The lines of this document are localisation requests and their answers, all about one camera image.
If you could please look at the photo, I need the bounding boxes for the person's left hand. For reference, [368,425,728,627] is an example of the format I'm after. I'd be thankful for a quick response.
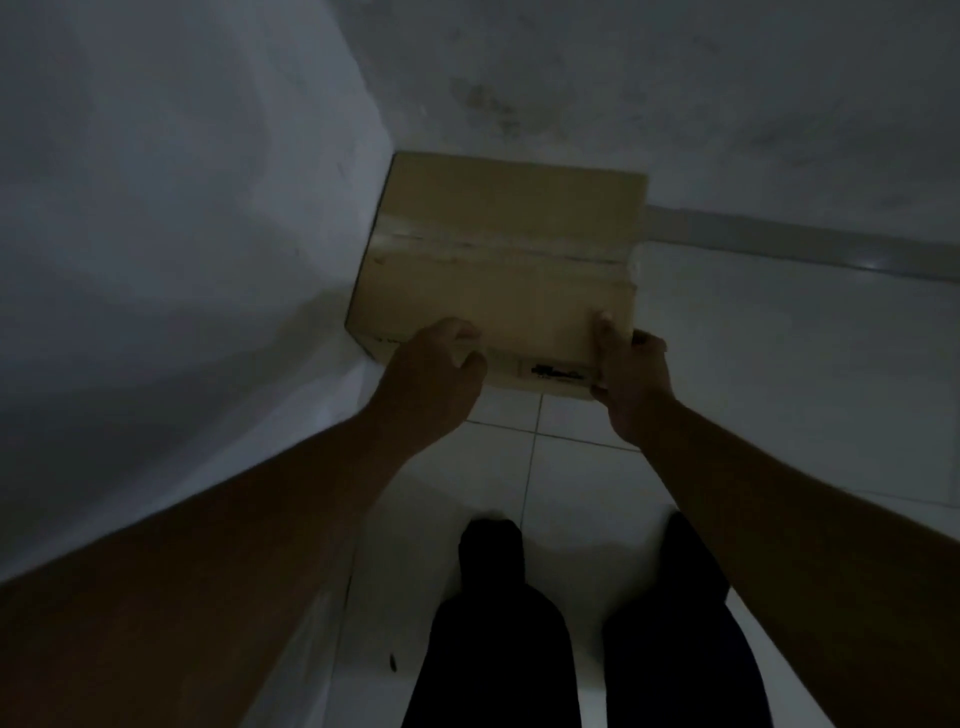
[369,316,489,456]

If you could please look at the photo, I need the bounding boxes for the person's right hand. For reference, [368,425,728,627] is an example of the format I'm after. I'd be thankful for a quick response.
[590,311,676,448]

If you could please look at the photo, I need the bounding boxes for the brown cardboard box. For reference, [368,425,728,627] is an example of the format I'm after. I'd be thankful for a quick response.
[344,150,650,402]

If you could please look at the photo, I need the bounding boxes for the person's left forearm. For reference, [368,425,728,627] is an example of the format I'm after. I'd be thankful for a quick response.
[0,408,425,728]

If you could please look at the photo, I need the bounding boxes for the person's right forearm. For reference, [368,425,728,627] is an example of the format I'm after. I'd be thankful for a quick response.
[626,397,960,728]

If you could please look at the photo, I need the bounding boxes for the white skirting board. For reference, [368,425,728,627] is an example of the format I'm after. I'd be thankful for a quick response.
[645,204,960,285]

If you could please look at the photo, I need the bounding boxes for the person's black trousers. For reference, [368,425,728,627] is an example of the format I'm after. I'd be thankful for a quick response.
[401,512,774,728]

